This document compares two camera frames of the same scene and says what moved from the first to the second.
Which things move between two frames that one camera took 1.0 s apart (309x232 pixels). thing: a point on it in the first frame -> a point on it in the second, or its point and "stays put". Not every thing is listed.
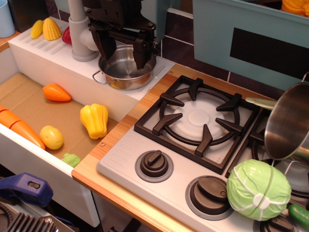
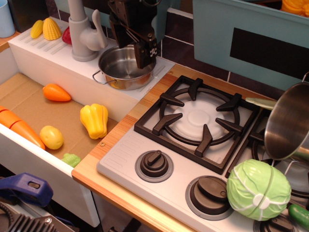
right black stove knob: (281, 223) stays put
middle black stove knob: (209, 195) stays put
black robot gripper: (125, 18) -> (132, 21)
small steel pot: (121, 67) stays put
